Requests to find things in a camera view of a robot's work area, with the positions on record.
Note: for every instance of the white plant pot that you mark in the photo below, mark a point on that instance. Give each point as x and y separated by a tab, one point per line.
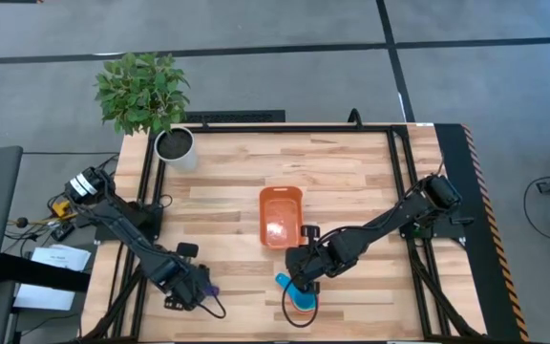
186	160

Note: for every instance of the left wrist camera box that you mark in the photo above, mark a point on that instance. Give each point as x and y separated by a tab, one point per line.
187	250

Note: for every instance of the small dark blue measuring cup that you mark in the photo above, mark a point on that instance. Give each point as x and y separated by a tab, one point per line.
214	289

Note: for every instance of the orange plastic basket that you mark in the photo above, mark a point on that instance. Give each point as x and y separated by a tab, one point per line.
280	224

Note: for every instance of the white paper sheet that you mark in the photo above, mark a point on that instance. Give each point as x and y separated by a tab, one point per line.
43	297
62	258

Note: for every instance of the light blue measuring cup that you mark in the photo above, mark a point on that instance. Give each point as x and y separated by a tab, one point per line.
303	301

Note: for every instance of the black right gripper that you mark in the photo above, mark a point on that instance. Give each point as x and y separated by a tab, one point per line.
313	263

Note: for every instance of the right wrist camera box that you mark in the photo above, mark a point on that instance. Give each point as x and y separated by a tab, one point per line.
310	231

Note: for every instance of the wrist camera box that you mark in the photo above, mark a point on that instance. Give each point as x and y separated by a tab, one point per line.
310	231
187	250

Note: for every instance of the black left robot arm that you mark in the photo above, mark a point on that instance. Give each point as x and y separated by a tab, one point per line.
127	229

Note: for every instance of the black mat with hazard stripe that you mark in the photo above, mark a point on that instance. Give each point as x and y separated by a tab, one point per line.
475	286

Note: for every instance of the black desk bar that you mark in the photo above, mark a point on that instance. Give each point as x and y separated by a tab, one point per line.
41	274

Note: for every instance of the black curved hook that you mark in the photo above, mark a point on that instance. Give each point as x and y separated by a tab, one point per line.
354	111

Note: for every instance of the green leafy plant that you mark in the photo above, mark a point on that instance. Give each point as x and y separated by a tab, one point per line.
141	93

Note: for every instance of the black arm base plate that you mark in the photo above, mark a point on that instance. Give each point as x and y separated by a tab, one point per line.
112	233
447	231

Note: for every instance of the black power brick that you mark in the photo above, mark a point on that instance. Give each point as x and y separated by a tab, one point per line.
62	231

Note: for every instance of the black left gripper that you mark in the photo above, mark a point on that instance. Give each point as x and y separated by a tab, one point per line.
189	289

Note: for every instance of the black aluminium table frame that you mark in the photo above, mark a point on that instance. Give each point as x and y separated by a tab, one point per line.
275	128

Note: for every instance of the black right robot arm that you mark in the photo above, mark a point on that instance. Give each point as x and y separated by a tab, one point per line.
389	220

